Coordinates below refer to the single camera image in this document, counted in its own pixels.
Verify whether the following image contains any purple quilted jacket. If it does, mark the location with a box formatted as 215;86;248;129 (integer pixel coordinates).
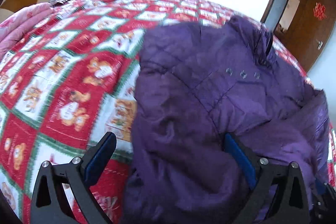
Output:
120;16;329;223

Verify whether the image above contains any red patchwork bear bedspread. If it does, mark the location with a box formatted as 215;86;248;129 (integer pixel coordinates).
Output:
0;0;336;224

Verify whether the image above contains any pink folded quilt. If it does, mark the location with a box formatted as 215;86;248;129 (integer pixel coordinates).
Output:
1;2;54;59

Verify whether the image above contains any brown wooden door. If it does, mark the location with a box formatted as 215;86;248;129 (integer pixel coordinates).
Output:
282;0;336;71

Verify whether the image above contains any red double happiness decoration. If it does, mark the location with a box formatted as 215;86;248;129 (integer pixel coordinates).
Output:
313;2;327;20

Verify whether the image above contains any silver door handle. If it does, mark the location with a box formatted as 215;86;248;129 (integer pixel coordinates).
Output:
316;40;323;50

